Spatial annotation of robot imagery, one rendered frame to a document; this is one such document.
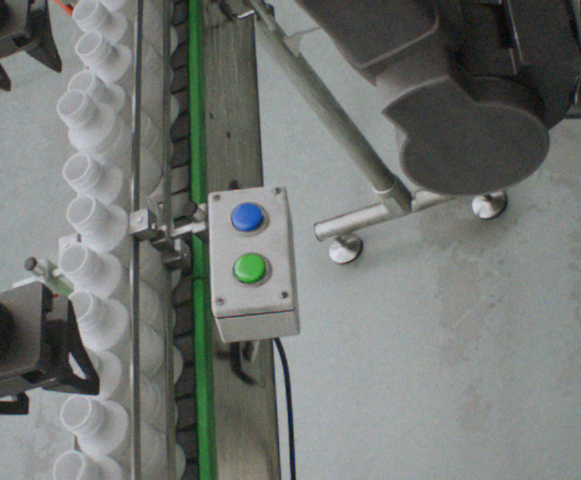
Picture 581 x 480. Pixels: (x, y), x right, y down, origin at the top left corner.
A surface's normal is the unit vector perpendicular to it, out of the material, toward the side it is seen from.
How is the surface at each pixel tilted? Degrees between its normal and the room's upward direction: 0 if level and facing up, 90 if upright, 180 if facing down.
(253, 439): 90
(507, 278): 0
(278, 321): 90
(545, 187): 0
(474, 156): 90
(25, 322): 0
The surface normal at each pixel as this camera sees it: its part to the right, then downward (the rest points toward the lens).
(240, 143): 0.89, -0.28
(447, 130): 0.06, 0.83
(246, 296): -0.11, -0.54
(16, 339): -0.44, -0.47
